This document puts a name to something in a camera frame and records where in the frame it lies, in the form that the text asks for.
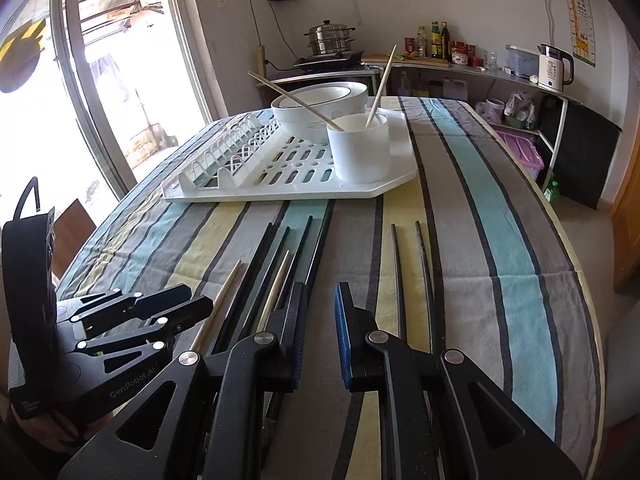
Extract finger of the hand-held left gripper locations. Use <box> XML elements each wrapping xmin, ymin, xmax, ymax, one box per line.
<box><xmin>72</xmin><ymin>296</ymin><xmax>215</xmax><ymax>361</ymax></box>
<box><xmin>55</xmin><ymin>283</ymin><xmax>194</xmax><ymax>328</ymax></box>

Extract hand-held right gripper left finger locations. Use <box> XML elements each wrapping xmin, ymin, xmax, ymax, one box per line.
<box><xmin>57</xmin><ymin>282</ymin><xmax>308</xmax><ymax>480</ymax></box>

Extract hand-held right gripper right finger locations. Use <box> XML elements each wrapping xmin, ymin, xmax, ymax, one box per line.
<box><xmin>334</xmin><ymin>281</ymin><xmax>583</xmax><ymax>480</ymax></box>

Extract white cup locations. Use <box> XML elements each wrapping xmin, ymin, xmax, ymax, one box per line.
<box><xmin>326</xmin><ymin>113</ymin><xmax>391</xmax><ymax>184</ymax></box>

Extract person's left hand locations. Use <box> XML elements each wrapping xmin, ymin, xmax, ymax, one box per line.
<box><xmin>9</xmin><ymin>402</ymin><xmax>86</xmax><ymax>456</ymax></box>

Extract wooden chopstick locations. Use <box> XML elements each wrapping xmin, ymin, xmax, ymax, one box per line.
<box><xmin>247</xmin><ymin>70</ymin><xmax>347</xmax><ymax>132</ymax></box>
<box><xmin>365</xmin><ymin>44</ymin><xmax>398</xmax><ymax>129</ymax></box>
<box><xmin>190</xmin><ymin>260</ymin><xmax>243</xmax><ymax>353</ymax></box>
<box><xmin>256</xmin><ymin>251</ymin><xmax>291</xmax><ymax>334</ymax></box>

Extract brown wooden board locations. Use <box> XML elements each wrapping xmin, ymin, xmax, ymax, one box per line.
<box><xmin>50</xmin><ymin>199</ymin><xmax>98</xmax><ymax>281</ymax></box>

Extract striped tablecloth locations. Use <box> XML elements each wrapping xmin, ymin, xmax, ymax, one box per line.
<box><xmin>52</xmin><ymin>96</ymin><xmax>608</xmax><ymax>480</ymax></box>

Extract white plastic dish rack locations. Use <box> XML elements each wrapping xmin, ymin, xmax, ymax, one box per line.
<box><xmin>161</xmin><ymin>108</ymin><xmax>420</xmax><ymax>204</ymax></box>

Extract white bowl with blue rim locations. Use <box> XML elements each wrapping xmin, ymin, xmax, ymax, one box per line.
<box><xmin>270</xmin><ymin>81</ymin><xmax>369</xmax><ymax>144</ymax></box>

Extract yellow and black sign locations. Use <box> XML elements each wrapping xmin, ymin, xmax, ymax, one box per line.
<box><xmin>0</xmin><ymin>17</ymin><xmax>48</xmax><ymax>93</ymax></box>

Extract pink-lidded storage box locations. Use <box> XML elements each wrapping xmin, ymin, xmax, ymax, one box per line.
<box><xmin>492</xmin><ymin>125</ymin><xmax>545</xmax><ymax>183</ymax></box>

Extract white plastic jug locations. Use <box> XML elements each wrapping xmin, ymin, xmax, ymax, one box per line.
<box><xmin>442</xmin><ymin>77</ymin><xmax>469</xmax><ymax>101</ymax></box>

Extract black induction cooker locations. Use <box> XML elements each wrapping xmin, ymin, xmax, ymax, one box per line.
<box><xmin>292</xmin><ymin>50</ymin><xmax>366</xmax><ymax>70</ymax></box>

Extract wooden cutting board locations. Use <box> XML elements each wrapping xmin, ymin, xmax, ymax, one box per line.
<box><xmin>361</xmin><ymin>54</ymin><xmax>451</xmax><ymax>67</ymax></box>

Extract plastic bags on shelf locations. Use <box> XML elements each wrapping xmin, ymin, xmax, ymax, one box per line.
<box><xmin>502</xmin><ymin>91</ymin><xmax>541</xmax><ymax>131</ymax></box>

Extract steel steamer pot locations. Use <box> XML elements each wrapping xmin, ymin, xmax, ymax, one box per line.
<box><xmin>305</xmin><ymin>20</ymin><xmax>357</xmax><ymax>56</ymax></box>

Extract black panel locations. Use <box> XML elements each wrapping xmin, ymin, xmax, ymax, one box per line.
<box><xmin>540</xmin><ymin>95</ymin><xmax>623</xmax><ymax>211</ymax></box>

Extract long metal shelf table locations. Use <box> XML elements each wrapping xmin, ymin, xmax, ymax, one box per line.
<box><xmin>361</xmin><ymin>57</ymin><xmax>583</xmax><ymax>196</ymax></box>

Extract wooden door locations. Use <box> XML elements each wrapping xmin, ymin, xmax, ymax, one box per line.
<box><xmin>612</xmin><ymin>125</ymin><xmax>640</xmax><ymax>293</ymax></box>

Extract clear plastic container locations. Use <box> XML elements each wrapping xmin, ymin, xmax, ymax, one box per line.
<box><xmin>505</xmin><ymin>45</ymin><xmax>541</xmax><ymax>78</ymax></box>

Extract white electric kettle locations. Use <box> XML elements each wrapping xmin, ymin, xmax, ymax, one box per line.
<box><xmin>537</xmin><ymin>44</ymin><xmax>575</xmax><ymax>92</ymax></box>

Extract sliding window frame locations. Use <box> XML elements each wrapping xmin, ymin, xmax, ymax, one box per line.
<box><xmin>0</xmin><ymin>0</ymin><xmax>226</xmax><ymax>281</ymax></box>

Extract giraffe wall poster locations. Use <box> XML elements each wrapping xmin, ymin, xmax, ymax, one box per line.
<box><xmin>559</xmin><ymin>0</ymin><xmax>598</xmax><ymax>68</ymax></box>

